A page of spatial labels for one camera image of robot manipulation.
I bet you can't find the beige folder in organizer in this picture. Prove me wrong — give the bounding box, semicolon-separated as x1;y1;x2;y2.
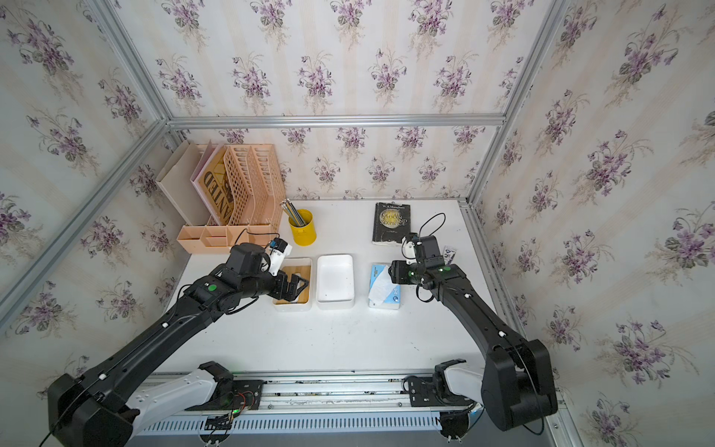
156;141;210;226

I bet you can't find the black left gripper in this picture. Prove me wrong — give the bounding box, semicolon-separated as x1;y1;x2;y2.
237;266;311;301

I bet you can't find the brown book in organizer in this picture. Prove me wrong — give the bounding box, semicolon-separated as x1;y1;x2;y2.
197;145;235;225

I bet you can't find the pink desk file organizer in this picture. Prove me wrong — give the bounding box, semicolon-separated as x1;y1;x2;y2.
177;143;286;254

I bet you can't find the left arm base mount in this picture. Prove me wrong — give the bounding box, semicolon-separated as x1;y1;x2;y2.
186;380;264;412

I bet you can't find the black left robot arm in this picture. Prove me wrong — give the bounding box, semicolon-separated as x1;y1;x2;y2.
47;238;309;446

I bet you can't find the white bamboo tissue box lid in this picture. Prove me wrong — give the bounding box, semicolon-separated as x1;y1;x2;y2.
272;258;313;312

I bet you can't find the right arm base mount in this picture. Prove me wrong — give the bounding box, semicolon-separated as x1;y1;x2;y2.
401;374;477;408

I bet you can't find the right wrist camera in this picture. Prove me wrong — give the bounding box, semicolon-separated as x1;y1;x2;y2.
400;233;419;264

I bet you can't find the yellow pen cup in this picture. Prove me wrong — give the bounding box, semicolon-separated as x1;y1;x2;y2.
289;210;317;247

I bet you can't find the blue tissue paper pack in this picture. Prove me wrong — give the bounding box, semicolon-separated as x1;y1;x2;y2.
368;264;401;310

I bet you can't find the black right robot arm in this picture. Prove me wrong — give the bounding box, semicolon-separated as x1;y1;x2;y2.
389;233;559;431

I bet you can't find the white tissue box base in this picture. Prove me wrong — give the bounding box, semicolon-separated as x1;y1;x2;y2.
316;254;356;310

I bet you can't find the toothpaste tube box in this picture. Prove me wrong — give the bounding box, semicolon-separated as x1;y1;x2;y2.
443;246;457;264

